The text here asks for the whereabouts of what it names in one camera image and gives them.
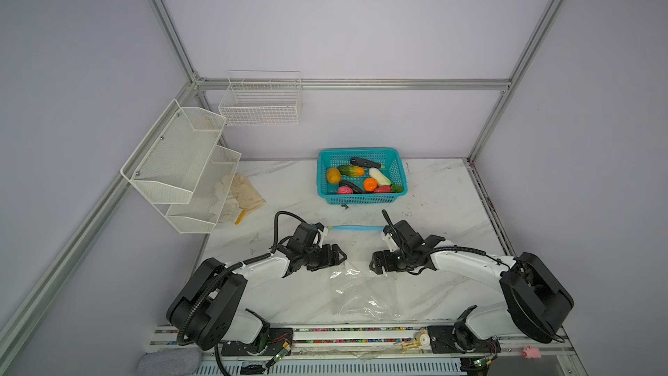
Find clear zip top bag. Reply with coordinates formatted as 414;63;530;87
328;225;399;322

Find white radish toy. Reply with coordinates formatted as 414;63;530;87
368;167;391;187

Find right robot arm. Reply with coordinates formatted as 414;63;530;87
370;220;574;353

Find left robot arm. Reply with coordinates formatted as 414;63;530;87
166;221;347;351

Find pink dragonfruit toy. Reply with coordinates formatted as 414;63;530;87
337;186;354;195

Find green vegetable toy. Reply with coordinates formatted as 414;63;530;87
391;184;405;193

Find red strawberry toy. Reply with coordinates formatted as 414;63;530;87
374;186;392;193

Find dark eggplant toy lower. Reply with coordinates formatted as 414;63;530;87
339;180;365;194

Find orange persimmon toy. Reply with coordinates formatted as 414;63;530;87
363;178;379;193

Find beige cloth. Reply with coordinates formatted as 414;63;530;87
218;173;266;225

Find teal plastic basket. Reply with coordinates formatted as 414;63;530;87
317;147;408;205

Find yellow lemon toy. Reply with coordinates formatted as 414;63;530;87
325;167;341;185

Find yellow wooden toy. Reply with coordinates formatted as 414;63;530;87
399;329;431;353

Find green yellow cucumber toy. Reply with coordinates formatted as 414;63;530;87
337;165;365;178

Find white mesh two-tier shelf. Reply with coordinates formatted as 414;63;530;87
120;101;241;234

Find pink pig figure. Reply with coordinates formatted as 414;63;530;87
522;346;542;360

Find grey cloth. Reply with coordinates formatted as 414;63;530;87
136;348;202;376

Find black corrugated cable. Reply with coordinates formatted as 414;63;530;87
176;211;309;376

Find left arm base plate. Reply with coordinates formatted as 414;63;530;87
219;327;294;358

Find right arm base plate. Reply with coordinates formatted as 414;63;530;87
426;326;500;354

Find white wire basket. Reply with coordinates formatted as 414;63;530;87
218;71;303;126

